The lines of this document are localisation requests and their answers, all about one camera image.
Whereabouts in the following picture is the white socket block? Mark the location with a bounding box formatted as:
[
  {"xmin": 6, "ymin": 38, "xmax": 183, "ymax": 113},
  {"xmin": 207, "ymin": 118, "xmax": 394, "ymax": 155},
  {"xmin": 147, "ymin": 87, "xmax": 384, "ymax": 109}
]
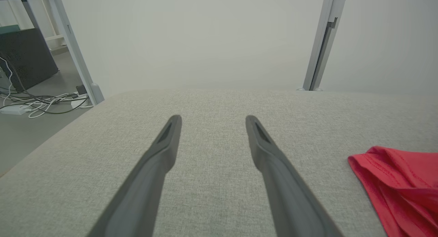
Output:
[{"xmin": 71, "ymin": 94, "xmax": 90, "ymax": 110}]

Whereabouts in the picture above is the black floor cable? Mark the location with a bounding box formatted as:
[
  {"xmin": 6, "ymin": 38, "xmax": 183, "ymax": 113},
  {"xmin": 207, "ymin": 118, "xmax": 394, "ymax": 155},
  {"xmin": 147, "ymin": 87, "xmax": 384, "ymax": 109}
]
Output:
[{"xmin": 0, "ymin": 52, "xmax": 90, "ymax": 115}]

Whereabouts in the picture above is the red jersey with black number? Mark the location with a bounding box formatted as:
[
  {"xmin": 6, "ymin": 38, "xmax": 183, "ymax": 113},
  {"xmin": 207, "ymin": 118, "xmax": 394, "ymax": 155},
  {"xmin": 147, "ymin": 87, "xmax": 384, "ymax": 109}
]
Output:
[{"xmin": 348, "ymin": 146, "xmax": 438, "ymax": 237}]

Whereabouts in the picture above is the grey slanted frame post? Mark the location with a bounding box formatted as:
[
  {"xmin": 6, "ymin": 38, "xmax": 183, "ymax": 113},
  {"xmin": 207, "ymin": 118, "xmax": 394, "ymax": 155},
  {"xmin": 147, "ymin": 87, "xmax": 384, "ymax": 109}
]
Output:
[{"xmin": 44, "ymin": 0, "xmax": 105, "ymax": 104}]

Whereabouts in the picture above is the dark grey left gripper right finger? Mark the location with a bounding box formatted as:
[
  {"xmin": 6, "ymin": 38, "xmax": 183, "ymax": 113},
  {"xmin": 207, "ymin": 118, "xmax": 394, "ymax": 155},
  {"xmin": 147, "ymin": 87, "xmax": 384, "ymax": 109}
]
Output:
[{"xmin": 245, "ymin": 115, "xmax": 344, "ymax": 237}]

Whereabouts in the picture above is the dark grey panel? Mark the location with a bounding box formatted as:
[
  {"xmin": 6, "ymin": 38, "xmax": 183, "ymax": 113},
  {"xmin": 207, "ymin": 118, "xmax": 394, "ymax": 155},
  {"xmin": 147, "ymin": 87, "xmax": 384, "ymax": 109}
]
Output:
[{"xmin": 0, "ymin": 27, "xmax": 59, "ymax": 92}]

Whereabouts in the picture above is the white power strip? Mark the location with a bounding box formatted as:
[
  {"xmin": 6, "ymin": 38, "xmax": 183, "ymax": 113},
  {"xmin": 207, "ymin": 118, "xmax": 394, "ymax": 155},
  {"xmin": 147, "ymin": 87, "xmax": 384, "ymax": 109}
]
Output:
[{"xmin": 0, "ymin": 105, "xmax": 27, "ymax": 116}]

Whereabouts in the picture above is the grey double partition post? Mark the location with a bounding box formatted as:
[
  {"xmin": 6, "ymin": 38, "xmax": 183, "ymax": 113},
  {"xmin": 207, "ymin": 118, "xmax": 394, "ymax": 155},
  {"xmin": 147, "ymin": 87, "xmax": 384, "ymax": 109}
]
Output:
[{"xmin": 297, "ymin": 0, "xmax": 349, "ymax": 91}]

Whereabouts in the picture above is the cables and power strip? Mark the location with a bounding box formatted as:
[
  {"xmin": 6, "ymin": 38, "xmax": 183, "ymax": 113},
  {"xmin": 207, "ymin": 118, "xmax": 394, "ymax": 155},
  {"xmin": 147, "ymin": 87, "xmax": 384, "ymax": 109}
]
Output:
[{"xmin": 0, "ymin": 56, "xmax": 94, "ymax": 119}]

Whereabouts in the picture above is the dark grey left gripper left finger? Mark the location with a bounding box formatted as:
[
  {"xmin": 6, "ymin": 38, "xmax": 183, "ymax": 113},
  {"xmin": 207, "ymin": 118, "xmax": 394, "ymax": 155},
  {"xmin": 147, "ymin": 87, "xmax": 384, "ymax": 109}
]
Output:
[{"xmin": 87, "ymin": 114, "xmax": 182, "ymax": 237}]

